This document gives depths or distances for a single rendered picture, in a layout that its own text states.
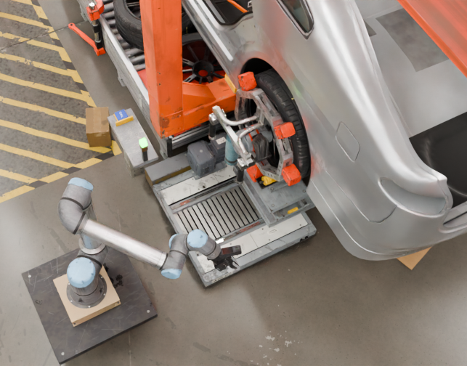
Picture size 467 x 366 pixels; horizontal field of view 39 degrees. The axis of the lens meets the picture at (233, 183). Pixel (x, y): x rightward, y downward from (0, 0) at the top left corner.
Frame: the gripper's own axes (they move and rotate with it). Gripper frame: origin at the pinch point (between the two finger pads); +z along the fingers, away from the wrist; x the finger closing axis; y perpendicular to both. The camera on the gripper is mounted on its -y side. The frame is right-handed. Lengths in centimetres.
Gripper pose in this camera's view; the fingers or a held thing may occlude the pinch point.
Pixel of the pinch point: (239, 266)
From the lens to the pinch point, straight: 342.4
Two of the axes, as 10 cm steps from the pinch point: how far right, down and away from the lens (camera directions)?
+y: -8.2, 5.0, 2.9
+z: 5.5, 5.1, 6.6
